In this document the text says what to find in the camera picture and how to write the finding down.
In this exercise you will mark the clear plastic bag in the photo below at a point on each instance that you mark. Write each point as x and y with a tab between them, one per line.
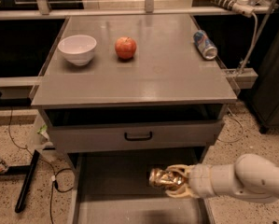
39	140

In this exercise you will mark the red apple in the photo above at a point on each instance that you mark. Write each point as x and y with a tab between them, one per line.
125	47

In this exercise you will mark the white striped handle device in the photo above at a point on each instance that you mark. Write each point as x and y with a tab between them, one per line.
241	7

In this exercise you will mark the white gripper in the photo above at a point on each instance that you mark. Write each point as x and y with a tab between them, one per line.
200	180

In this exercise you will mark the blue soda can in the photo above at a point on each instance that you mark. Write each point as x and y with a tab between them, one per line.
205	45

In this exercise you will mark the open middle drawer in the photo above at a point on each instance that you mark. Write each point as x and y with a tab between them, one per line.
112	188

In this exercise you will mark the crushed orange gold can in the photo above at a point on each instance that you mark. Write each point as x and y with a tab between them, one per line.
164	179

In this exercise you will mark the grey metal rail shelf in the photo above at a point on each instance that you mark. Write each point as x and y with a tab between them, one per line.
8	15

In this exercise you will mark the black floor bar stand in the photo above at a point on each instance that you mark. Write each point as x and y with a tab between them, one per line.
28	172

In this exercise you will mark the black drawer handle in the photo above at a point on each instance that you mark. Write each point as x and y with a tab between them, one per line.
138	137

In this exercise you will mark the closed top drawer front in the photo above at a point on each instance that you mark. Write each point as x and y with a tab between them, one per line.
111	137

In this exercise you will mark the grey drawer cabinet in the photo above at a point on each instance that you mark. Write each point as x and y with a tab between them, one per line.
166	80

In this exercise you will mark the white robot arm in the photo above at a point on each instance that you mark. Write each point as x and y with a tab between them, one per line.
251	178

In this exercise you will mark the white ceramic bowl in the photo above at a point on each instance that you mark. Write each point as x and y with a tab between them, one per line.
78	49

